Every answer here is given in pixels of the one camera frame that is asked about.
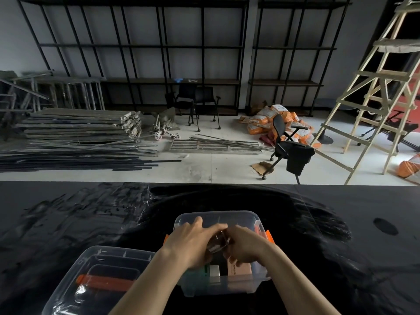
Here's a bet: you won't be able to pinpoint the flat metal frame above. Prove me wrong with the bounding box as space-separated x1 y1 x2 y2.
169 134 275 155

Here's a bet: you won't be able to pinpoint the person's right hand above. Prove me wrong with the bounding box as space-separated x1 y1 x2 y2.
223 225 278 267

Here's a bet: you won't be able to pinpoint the single orange white sack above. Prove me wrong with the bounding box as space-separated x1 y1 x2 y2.
396 153 420 179

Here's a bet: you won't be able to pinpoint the round black table base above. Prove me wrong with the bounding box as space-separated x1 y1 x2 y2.
310 132 334 145

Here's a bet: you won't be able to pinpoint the black stacking chair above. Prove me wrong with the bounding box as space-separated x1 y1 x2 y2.
165 82 199 126
193 86 222 132

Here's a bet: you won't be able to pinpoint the pile of black metal rods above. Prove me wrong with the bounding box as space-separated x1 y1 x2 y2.
0 138 183 173

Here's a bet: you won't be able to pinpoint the stack of metal scaffold planks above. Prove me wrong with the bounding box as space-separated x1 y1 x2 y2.
15 108 144 142

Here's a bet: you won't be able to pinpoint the person's left forearm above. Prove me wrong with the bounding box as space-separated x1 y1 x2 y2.
108 247 190 315

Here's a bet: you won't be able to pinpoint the black swivel chair with star base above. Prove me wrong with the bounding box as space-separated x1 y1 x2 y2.
357 110 420 153

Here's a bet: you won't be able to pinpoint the wide black metal shelving unit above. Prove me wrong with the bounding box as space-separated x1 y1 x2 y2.
15 0 250 117

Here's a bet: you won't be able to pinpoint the brown cardboard box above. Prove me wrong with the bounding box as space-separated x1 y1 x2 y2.
249 101 268 116

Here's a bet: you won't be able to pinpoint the clear storage box orange latches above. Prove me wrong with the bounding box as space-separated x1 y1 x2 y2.
164 211 274 297

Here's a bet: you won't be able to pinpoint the wooden step ladder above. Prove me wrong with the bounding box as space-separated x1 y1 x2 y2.
310 0 420 186

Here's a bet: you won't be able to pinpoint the black plastic table cover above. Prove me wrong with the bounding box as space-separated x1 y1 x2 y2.
0 181 420 315

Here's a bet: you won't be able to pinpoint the narrow black metal shelving unit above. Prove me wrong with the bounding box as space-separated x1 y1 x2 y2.
246 0 353 117

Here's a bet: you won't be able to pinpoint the person's right forearm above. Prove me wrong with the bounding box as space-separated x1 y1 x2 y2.
259 243 342 315

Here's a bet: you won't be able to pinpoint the brown cardboard piece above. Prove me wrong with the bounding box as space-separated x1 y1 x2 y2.
251 161 275 176

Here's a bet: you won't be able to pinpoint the person's left hand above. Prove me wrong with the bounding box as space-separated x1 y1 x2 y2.
161 216 228 270

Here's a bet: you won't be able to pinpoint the grey metal scaffold frames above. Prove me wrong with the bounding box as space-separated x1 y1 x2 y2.
0 70 107 129

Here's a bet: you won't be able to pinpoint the clear lid orange handle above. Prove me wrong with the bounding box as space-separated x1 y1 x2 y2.
42 246 155 315

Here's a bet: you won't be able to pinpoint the scaffold caster wheels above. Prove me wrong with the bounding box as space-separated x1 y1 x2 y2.
152 108 182 142

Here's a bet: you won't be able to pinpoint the pink cardboard box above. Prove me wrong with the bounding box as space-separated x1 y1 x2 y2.
226 261 255 291

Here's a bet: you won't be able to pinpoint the pile of orange white sacks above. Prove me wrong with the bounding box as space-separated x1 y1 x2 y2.
238 104 323 150

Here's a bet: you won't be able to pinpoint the black office chair with armrests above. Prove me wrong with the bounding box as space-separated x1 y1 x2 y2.
261 114 316 185

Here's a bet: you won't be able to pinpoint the small clear plastic packet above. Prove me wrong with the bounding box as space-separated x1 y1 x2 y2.
206 231 232 255

